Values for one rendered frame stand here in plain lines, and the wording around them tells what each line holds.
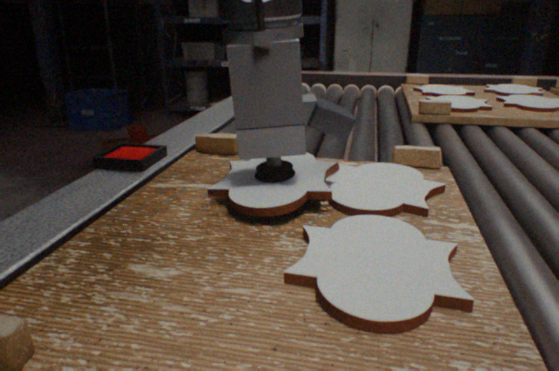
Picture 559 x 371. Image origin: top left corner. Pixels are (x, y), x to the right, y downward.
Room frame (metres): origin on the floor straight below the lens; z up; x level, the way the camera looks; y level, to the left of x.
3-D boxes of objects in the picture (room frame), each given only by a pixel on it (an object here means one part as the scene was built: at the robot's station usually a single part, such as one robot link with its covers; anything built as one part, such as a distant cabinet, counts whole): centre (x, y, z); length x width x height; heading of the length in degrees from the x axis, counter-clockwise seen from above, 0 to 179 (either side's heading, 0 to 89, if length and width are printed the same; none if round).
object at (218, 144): (0.58, 0.08, 0.95); 0.06 x 0.02 x 0.03; 78
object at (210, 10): (5.15, 0.78, 1.20); 0.36 x 0.28 x 0.22; 73
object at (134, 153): (0.60, 0.21, 0.92); 0.06 x 0.06 x 0.01; 78
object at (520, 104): (0.99, -0.48, 0.94); 0.41 x 0.35 x 0.04; 168
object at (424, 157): (0.52, -0.18, 0.95); 0.06 x 0.02 x 0.03; 78
